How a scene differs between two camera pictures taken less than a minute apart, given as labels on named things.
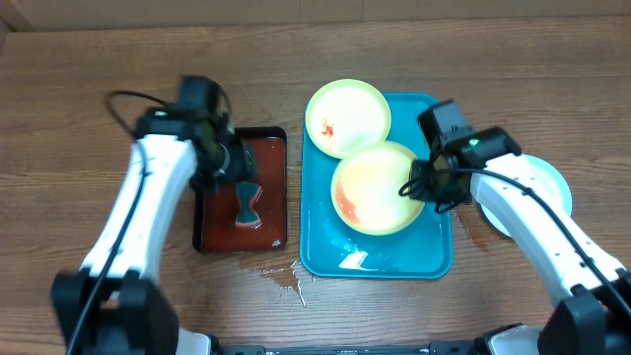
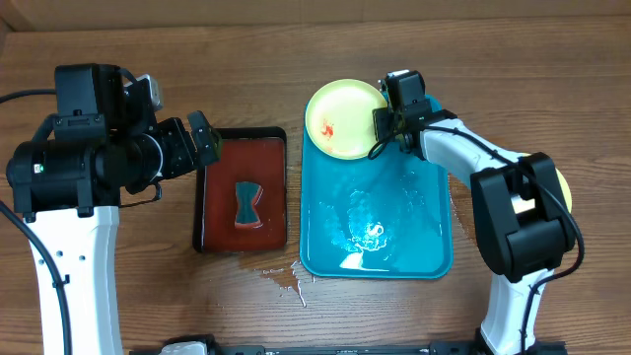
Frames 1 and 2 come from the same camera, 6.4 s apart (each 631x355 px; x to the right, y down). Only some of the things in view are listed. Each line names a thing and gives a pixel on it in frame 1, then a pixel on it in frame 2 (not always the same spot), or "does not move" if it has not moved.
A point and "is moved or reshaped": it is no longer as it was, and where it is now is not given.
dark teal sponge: [246, 194] does not move
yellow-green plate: [366, 186] is moved or reshaped
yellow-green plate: [346, 114] does not move
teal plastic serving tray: [329, 248] does not move
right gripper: [421, 191] -> [387, 120]
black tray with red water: [214, 223] does not move
